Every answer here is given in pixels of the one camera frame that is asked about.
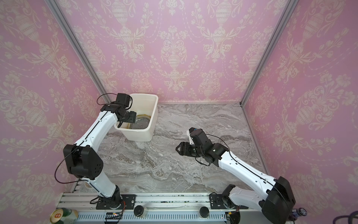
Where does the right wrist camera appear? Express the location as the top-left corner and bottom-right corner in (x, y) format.
(186, 127), (201, 146)

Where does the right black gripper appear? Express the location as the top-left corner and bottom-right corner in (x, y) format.
(176, 142), (206, 158)

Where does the green can gold lid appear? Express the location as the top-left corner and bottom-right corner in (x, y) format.
(49, 208), (79, 224)

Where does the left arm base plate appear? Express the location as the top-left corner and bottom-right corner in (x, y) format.
(96, 194), (137, 210)

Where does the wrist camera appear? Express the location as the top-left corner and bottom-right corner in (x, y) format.
(186, 127), (201, 146)
(115, 93), (133, 110)

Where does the purple drink bottle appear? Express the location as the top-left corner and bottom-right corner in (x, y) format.
(292, 208), (308, 221)

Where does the white slotted cable duct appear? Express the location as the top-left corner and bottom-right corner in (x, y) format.
(75, 211), (227, 224)

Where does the white plastic bin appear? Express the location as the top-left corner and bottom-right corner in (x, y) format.
(114, 93), (158, 142)

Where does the jar black lid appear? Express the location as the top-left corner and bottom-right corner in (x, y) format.
(199, 206), (210, 218)
(133, 205), (148, 218)

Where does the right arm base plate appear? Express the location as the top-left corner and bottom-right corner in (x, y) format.
(208, 192), (248, 210)

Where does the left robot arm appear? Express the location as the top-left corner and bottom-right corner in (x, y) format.
(63, 102), (136, 210)

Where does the left jar black lid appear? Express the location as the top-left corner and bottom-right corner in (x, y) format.
(133, 205), (148, 218)

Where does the right jar black lid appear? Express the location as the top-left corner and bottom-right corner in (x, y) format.
(199, 206), (210, 218)

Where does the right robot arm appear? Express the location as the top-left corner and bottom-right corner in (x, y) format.
(175, 128), (297, 224)

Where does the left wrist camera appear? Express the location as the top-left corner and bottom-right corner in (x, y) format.
(115, 93), (133, 110)

